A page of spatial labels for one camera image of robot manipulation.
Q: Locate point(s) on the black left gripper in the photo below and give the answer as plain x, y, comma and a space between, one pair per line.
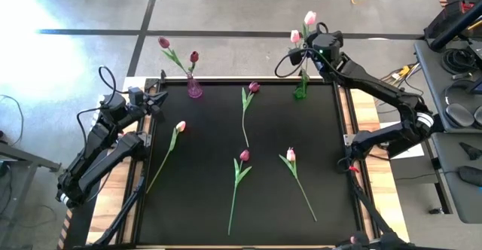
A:
138, 110

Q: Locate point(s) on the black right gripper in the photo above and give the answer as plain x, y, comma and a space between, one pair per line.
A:
328, 46

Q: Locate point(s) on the pink artificial tulip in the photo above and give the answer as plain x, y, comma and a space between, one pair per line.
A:
290, 154
180, 126
310, 17
295, 36

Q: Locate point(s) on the dark red artificial tulip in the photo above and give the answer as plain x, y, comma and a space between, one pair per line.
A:
194, 57
254, 87
244, 155
163, 42

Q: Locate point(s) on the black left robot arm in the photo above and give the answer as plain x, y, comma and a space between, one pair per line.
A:
98, 156

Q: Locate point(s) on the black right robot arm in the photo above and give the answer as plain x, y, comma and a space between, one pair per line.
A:
380, 88

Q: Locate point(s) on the purple glass vase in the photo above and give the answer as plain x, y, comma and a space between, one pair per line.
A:
195, 90

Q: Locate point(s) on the green glass vase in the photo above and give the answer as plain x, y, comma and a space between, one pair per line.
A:
300, 91

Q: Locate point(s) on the grey desk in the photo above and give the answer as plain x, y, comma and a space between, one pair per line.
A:
457, 201
433, 84

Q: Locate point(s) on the red and black toolbox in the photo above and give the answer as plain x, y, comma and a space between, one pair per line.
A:
446, 16

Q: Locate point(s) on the black pole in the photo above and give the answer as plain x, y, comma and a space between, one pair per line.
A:
452, 29

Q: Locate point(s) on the white paper sheet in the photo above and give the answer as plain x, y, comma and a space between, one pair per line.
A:
408, 153

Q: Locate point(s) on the grey metal cart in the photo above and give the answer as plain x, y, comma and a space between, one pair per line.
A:
22, 159

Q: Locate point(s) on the black over-ear headphones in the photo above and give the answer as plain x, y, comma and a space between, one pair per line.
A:
459, 115

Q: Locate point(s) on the black wedge-shaped object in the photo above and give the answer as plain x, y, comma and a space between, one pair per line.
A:
470, 151

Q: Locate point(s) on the black computer mouse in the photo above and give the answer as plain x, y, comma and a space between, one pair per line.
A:
470, 175

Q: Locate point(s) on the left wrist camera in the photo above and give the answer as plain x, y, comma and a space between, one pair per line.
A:
135, 95

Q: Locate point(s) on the black diagonal frame strut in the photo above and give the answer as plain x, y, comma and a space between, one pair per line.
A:
371, 212
124, 212

